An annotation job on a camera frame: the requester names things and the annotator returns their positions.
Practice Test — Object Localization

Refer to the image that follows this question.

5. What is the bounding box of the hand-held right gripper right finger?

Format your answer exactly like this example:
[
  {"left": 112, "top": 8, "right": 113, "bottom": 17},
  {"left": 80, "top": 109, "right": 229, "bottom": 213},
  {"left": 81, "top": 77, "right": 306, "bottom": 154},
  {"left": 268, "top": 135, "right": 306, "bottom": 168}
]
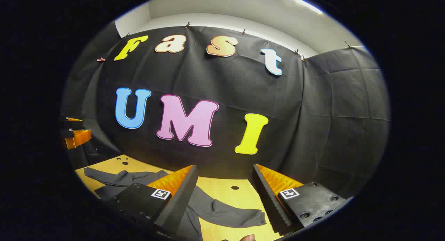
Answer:
[{"left": 252, "top": 164, "right": 348, "bottom": 234}]

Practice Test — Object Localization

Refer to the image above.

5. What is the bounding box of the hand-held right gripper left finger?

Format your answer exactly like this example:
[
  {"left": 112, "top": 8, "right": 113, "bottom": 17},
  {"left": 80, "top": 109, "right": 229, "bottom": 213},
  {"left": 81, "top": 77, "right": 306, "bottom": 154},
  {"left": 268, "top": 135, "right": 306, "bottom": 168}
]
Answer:
[{"left": 104, "top": 164, "right": 199, "bottom": 236}]

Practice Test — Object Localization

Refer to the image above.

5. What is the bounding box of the grey button shirt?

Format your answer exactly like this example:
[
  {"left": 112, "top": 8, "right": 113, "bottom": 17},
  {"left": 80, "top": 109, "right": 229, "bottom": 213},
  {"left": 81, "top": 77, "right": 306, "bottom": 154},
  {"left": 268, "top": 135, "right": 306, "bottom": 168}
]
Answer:
[{"left": 83, "top": 166, "right": 267, "bottom": 241}]

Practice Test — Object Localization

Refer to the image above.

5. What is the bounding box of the black backdrop cloth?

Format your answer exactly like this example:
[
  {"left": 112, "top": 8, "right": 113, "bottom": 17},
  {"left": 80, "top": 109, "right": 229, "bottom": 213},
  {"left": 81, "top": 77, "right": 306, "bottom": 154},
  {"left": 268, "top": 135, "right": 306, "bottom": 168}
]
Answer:
[{"left": 61, "top": 20, "right": 390, "bottom": 200}]

